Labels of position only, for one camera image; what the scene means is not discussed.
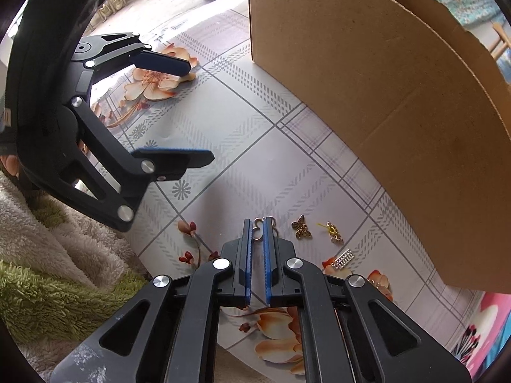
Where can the green white fluffy blanket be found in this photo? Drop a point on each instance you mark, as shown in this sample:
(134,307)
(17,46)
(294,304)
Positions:
(48,287)

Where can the brown cardboard box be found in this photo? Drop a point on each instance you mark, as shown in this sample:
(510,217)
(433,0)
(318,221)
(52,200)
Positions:
(379,87)

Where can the pink floral blanket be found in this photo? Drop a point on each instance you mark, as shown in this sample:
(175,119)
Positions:
(487,327)

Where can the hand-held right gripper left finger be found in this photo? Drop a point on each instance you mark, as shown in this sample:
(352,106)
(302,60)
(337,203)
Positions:
(248,263)

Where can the person's left hand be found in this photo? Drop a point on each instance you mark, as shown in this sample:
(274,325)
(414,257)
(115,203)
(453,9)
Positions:
(10,163)

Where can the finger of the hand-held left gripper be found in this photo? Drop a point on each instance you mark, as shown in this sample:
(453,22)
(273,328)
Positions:
(179,152)
(163,62)

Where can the gold clasp charm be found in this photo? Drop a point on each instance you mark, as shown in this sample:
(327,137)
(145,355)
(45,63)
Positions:
(260,229)

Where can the beige slipper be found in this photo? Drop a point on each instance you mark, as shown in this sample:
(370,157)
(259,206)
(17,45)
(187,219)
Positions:
(103,12)
(116,0)

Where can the silver rectangular charm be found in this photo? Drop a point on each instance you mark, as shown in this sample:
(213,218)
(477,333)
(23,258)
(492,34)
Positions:
(343,260)

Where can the small gold dangle charm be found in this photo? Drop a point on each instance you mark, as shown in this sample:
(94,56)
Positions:
(332,231)

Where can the wooden rack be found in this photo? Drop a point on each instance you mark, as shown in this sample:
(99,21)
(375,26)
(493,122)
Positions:
(501,34)

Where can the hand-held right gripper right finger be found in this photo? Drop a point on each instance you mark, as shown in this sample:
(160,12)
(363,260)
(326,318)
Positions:
(268,263)

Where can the bronze butterfly pendant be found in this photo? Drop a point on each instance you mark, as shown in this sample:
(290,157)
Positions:
(301,228)

